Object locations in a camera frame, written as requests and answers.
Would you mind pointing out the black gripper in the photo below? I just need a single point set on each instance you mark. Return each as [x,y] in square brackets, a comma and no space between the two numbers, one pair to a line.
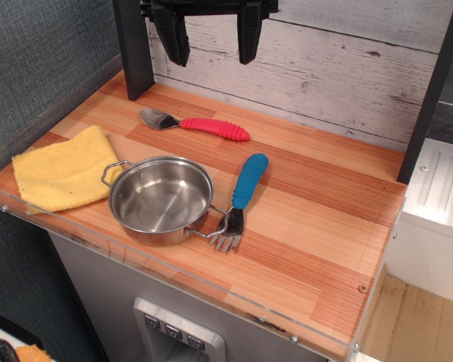
[170,25]

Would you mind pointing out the stainless steel pot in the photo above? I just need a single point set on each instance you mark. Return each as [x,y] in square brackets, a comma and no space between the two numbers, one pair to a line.
[162,201]

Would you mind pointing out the yellow cloth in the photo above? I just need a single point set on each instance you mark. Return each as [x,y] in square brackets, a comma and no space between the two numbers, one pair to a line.
[66,175]

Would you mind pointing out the clear acrylic edge guard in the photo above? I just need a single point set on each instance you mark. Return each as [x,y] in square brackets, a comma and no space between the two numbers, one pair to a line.
[309,256]

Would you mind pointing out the grey cabinet with dispenser panel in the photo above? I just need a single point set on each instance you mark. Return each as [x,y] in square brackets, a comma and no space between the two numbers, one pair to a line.
[140,317]

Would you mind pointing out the white toy sink unit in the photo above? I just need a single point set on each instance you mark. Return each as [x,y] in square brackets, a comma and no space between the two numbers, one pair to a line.
[420,251]

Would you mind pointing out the orange object bottom left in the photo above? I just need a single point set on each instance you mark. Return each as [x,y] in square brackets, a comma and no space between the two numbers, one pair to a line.
[32,353]

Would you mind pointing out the left dark post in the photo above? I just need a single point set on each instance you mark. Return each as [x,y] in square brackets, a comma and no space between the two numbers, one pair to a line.
[134,47]

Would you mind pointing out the dark post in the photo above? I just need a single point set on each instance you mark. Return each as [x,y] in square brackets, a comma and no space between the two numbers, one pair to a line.
[434,90]
[134,47]

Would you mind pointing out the red handled spoon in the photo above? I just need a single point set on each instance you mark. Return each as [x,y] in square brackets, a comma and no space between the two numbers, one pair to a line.
[159,120]

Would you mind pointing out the blue handled fork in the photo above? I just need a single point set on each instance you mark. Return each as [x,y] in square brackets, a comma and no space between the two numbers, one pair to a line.
[230,229]

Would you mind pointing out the right dark post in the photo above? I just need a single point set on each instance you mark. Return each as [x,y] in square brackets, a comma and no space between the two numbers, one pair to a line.
[434,90]

